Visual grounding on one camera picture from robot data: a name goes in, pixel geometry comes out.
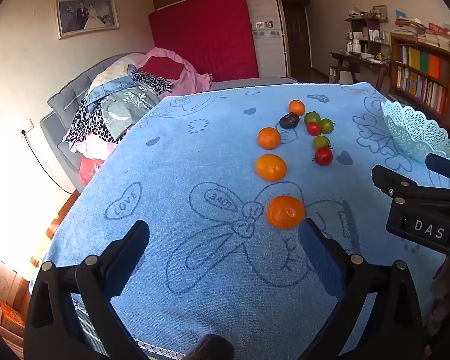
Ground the large red tomato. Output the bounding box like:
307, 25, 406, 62
314, 146, 333, 166

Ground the green tomato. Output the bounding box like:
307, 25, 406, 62
304, 111, 321, 125
319, 119, 335, 134
312, 135, 332, 150

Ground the small red tomato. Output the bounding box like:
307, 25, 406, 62
306, 122, 321, 137

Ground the oval orange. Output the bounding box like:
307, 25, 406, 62
255, 154, 288, 182

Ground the dark purple wrinkled fruit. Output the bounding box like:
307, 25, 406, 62
279, 112, 300, 129

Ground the small mandarin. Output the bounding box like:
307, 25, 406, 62
289, 99, 305, 116

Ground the bumpy mandarin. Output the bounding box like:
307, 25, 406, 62
257, 127, 281, 150

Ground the light blue lattice basket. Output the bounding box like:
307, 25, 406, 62
381, 100, 450, 164

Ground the wooden bookshelf with books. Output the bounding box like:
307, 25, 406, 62
389, 17, 450, 136

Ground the wooden desk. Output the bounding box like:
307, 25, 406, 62
330, 52, 391, 92

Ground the small desk shelf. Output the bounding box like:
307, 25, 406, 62
345, 5, 389, 60

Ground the blue patterned towel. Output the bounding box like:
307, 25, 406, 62
47, 83, 450, 359

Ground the dark wooden door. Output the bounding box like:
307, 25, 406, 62
281, 0, 311, 82

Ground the grey bed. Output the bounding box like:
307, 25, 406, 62
40, 47, 297, 192

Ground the red upright mattress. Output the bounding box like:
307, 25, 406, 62
148, 0, 259, 82

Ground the pile of clothes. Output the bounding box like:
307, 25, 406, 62
62, 47, 213, 185

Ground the framed wedding photo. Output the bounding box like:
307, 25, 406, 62
55, 0, 120, 39

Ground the black wall cable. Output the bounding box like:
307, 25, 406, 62
21, 129, 76, 196

